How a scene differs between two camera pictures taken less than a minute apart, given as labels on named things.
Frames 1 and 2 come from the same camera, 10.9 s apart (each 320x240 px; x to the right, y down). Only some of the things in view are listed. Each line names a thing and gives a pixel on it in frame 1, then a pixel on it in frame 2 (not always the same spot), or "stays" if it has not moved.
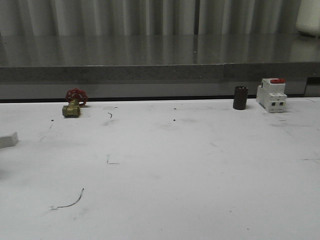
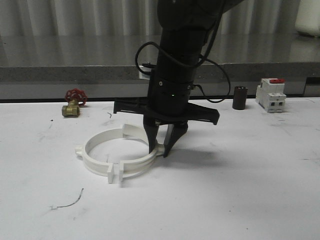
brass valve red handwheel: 76,97 stays
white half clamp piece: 8,141 to 126,130
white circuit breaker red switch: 271,94 stays
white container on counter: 308,20 stays
